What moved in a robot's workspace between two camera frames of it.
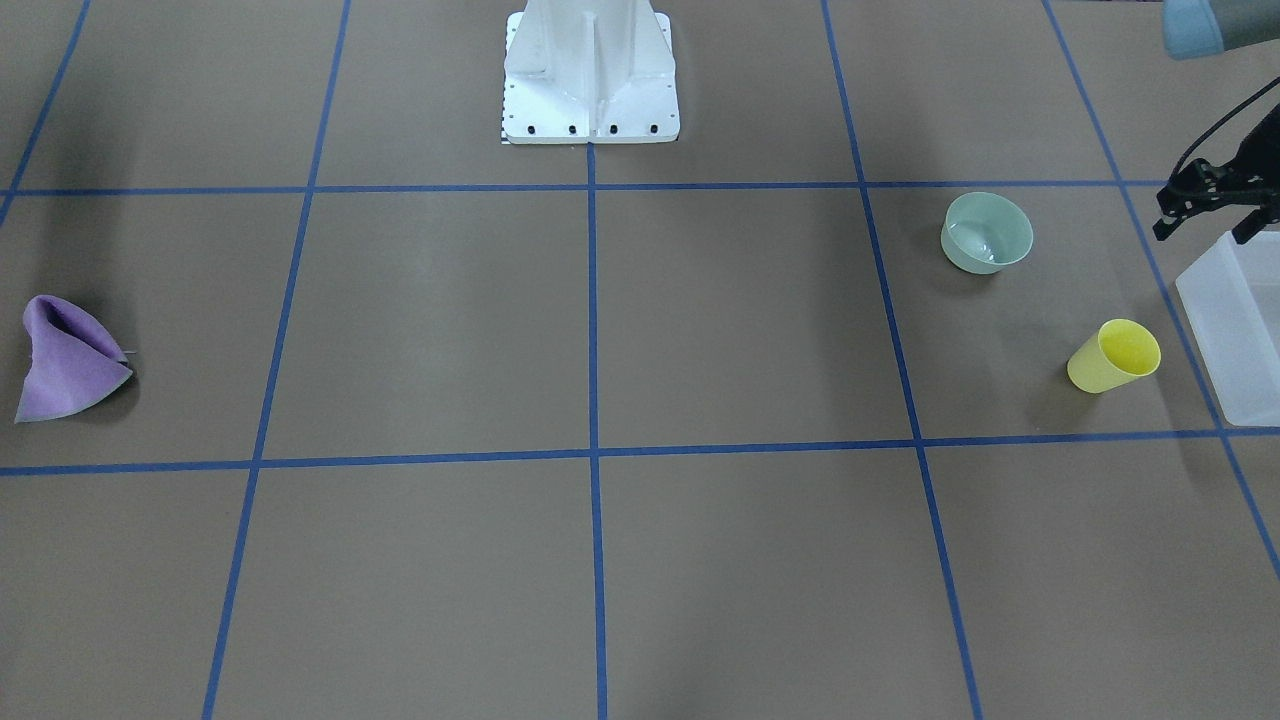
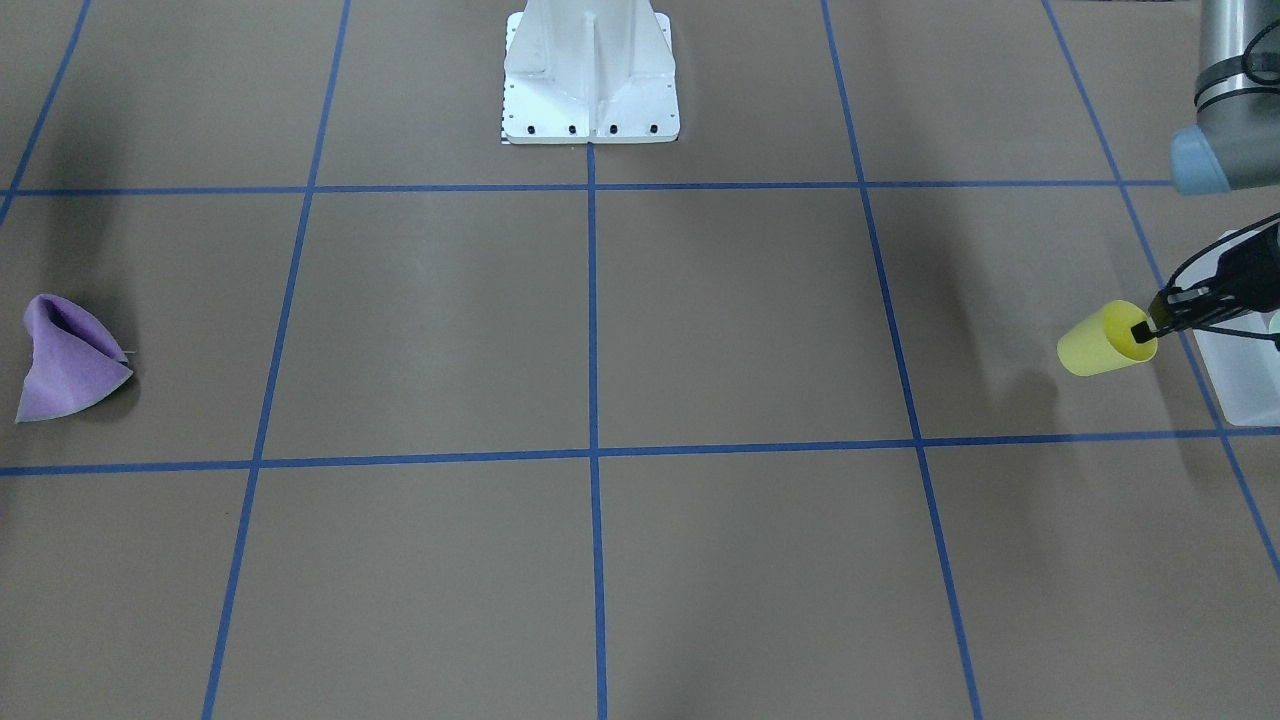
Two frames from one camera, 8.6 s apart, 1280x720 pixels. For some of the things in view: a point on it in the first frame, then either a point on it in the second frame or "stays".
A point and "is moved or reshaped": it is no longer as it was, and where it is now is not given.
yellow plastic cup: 1120,353 is moved or reshaped
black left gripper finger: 1162,229 → 1141,332
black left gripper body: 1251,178 → 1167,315
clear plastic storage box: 1232,300 stays
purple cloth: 73,360 stays
